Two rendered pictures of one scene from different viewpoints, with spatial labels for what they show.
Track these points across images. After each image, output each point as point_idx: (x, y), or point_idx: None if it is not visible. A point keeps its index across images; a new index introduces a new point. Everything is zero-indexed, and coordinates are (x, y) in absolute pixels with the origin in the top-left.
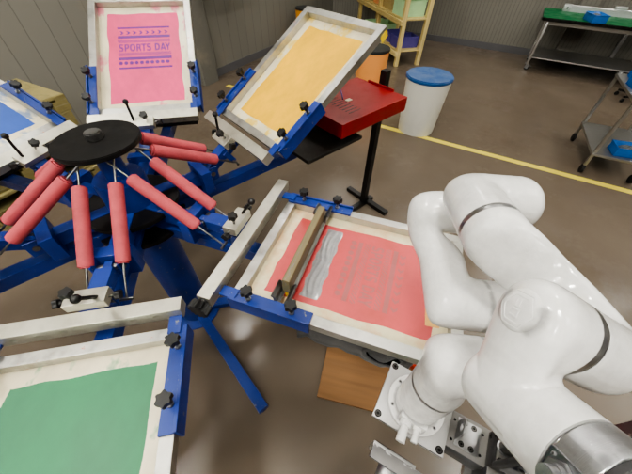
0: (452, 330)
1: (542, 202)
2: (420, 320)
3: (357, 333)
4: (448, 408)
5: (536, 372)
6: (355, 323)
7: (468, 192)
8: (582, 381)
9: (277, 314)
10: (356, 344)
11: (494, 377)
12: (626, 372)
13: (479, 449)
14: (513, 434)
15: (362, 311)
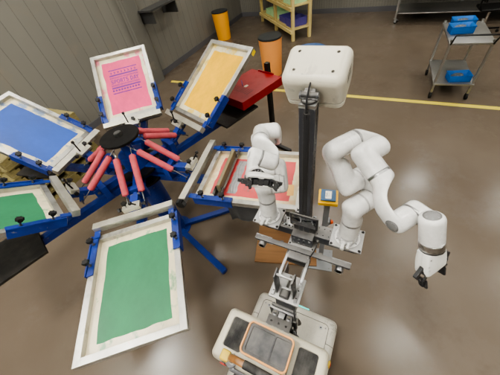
0: (297, 194)
1: (277, 129)
2: (284, 193)
3: (253, 202)
4: (266, 202)
5: (250, 164)
6: (254, 199)
7: (254, 130)
8: (263, 166)
9: (216, 200)
10: (254, 207)
11: (246, 169)
12: (269, 161)
13: (292, 225)
14: None
15: (257, 194)
